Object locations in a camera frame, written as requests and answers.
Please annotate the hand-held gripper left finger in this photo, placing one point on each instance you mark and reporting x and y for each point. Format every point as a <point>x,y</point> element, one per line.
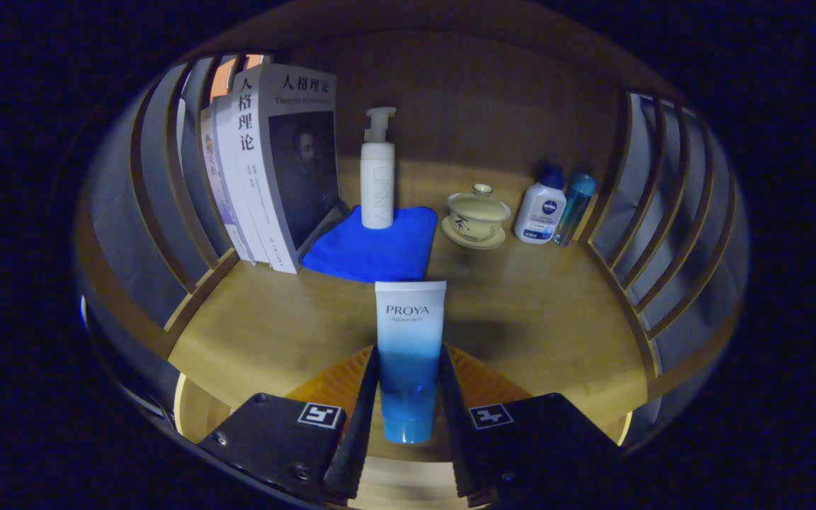
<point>287,439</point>

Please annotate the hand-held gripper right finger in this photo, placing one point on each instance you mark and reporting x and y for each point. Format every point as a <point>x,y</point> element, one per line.
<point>535,439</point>

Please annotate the blue and white tube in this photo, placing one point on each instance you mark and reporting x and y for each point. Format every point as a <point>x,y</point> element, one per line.
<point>408,333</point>

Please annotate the wooden countertop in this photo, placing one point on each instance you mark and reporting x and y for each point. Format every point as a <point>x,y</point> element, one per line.
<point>521,304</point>

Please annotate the wooden cabinet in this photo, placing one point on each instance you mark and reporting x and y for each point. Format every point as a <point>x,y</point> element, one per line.
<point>465,92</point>

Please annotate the blue folded cloth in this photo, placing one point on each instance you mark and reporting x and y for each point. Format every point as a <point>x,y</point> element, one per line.
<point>372,251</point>

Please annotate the white lotion bottle blue cap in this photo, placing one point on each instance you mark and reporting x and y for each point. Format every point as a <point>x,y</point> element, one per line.
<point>540,212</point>

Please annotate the beige lidded teacup with saucer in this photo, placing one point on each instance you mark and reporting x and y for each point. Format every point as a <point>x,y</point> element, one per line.
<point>477,216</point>

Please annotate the teal slim bottle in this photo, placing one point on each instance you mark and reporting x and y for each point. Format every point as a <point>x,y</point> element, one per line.
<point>576,205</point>

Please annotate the thin white book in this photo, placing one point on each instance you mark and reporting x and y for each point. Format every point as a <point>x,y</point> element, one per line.
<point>234,177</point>

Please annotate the white pump bottle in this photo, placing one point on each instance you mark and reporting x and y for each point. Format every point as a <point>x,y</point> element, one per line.
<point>377,184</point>

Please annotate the purple floral book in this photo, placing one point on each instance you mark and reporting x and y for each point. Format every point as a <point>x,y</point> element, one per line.
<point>215,177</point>

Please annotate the thick white portrait book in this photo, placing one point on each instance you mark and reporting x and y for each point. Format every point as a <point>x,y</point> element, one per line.
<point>295,163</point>

